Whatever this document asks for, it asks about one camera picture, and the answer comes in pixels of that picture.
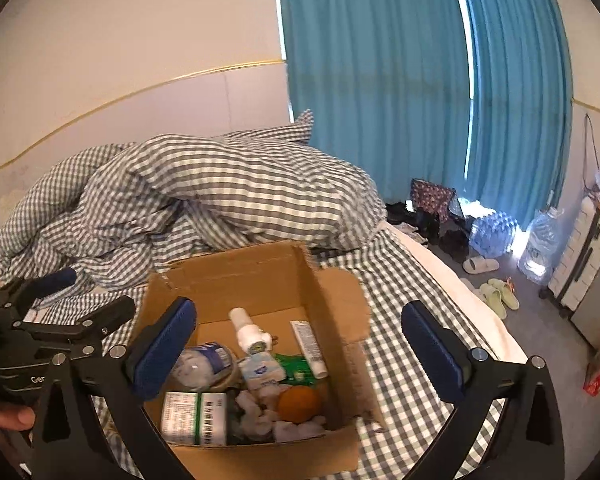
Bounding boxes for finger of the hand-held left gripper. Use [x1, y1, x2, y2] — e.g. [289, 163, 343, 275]
[17, 294, 137, 361]
[0, 266, 79, 328]

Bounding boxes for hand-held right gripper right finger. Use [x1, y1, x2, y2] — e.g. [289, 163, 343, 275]
[401, 300, 566, 480]

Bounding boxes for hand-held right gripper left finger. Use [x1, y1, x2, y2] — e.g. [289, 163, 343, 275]
[30, 296, 198, 480]

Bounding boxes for clear water bottle blue label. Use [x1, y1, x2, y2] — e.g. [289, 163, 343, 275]
[171, 342, 236, 392]

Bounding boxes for green white medicine box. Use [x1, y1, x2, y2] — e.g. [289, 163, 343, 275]
[159, 390, 229, 447]

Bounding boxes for white plastic bottle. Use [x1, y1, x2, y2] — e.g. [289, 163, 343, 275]
[228, 307, 274, 357]

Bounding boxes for blue white tissue pack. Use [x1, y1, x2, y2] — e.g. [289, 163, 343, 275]
[237, 351, 287, 392]

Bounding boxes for brown cardboard box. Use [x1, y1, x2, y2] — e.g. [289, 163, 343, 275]
[140, 241, 387, 477]

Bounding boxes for white cloth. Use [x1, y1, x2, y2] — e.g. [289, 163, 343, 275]
[234, 389, 327, 444]

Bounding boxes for white toothpaste tube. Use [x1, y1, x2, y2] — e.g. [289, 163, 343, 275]
[289, 319, 329, 379]

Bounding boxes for green snack packet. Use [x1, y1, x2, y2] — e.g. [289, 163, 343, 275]
[274, 353, 315, 385]

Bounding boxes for orange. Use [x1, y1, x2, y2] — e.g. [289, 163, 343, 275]
[277, 385, 323, 424]

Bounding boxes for person's left hand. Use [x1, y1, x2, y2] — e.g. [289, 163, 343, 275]
[0, 401, 37, 433]

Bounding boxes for grey checked bed sheet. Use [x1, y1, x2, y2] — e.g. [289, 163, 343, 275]
[32, 220, 531, 480]

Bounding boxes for pale green slipper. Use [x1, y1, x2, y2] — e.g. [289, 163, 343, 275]
[478, 284, 508, 321]
[487, 278, 521, 311]

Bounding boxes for white slipper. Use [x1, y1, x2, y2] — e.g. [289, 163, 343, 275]
[461, 255, 502, 276]

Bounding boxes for black shoes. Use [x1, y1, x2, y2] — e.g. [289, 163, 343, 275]
[437, 229, 472, 264]

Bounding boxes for dark clothes pile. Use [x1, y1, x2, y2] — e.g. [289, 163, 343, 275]
[385, 201, 442, 242]

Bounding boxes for pack of water bottles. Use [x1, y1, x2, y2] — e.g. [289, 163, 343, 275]
[467, 200, 522, 259]

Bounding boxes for large clear water jug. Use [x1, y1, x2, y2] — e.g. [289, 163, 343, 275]
[516, 205, 566, 284]

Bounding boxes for floral bag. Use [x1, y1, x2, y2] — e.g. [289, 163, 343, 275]
[410, 178, 457, 223]

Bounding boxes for grey checked duvet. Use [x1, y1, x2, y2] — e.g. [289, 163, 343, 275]
[0, 109, 387, 303]

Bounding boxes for white suitcase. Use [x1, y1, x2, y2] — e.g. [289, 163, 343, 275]
[539, 194, 600, 322]

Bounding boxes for white headboard gold trim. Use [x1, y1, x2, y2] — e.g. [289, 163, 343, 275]
[0, 59, 292, 196]

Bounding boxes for blue curtain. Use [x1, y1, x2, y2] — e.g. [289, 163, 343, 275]
[271, 0, 577, 243]

